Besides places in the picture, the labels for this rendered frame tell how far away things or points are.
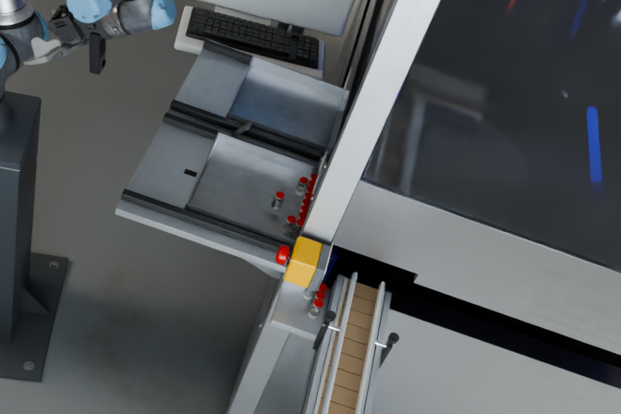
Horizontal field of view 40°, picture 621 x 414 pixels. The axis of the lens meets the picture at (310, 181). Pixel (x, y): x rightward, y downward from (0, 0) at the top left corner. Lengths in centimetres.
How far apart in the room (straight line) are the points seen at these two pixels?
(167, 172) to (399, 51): 76
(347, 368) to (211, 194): 54
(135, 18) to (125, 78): 173
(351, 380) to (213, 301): 125
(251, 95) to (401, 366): 80
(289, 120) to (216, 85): 22
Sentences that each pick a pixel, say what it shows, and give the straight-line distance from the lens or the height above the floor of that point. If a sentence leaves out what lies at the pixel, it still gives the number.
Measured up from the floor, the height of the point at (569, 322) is 103.
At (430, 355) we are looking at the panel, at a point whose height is 77.
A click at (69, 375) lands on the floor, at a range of 269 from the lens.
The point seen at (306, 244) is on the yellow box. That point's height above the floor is 103.
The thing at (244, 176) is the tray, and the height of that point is 88.
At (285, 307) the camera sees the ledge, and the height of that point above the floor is 88.
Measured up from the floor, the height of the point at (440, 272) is 104.
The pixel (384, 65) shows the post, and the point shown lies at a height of 148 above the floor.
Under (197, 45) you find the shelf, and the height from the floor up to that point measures 80.
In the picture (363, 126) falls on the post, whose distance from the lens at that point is 157.
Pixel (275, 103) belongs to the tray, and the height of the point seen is 88.
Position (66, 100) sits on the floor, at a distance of 348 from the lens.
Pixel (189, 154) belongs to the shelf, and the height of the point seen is 88.
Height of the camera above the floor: 232
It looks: 43 degrees down
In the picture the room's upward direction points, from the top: 22 degrees clockwise
